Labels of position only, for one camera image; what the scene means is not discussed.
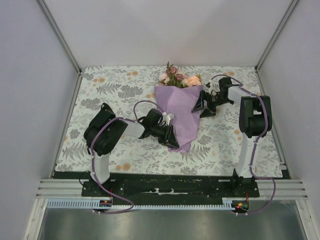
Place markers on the white slotted cable duct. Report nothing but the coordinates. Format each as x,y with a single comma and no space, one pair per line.
155,204

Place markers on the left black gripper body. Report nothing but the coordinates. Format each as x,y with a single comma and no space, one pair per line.
164,133

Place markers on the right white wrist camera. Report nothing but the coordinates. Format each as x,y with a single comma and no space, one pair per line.
212,88

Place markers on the dark pink fake flower stem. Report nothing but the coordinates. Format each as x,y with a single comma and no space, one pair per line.
174,78

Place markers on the black ribbon with gold text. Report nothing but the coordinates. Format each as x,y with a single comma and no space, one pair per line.
106,107

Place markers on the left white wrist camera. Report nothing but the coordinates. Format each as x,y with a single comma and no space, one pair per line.
166,118

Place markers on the aluminium frame rail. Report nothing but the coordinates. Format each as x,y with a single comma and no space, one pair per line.
286,189

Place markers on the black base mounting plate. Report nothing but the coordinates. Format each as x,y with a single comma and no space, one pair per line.
146,187

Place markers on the cream rose fake flower stem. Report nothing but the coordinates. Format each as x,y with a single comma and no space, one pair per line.
191,81

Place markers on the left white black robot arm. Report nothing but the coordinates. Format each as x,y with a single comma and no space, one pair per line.
105,130

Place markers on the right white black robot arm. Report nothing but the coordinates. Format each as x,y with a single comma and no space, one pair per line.
254,121

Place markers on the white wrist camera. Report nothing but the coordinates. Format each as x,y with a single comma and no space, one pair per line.
212,88
166,118

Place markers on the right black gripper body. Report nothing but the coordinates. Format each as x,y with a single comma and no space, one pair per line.
211,105

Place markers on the floral patterned table mat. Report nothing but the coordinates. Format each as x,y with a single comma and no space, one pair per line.
129,91

